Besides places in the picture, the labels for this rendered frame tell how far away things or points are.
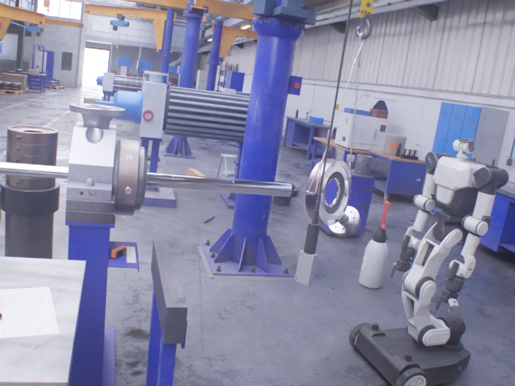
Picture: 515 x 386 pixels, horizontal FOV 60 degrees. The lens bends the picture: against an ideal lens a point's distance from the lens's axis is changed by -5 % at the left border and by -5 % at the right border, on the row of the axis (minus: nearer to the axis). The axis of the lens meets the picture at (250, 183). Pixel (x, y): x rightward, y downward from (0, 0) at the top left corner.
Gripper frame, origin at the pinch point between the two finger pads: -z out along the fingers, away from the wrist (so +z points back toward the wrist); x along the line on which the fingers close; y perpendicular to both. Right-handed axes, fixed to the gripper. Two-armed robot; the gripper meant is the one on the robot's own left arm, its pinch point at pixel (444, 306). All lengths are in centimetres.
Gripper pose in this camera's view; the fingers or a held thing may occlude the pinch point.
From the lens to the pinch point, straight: 283.6
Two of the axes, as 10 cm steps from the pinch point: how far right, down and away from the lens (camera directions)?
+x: -8.9, -2.5, -3.8
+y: 3.2, 2.4, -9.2
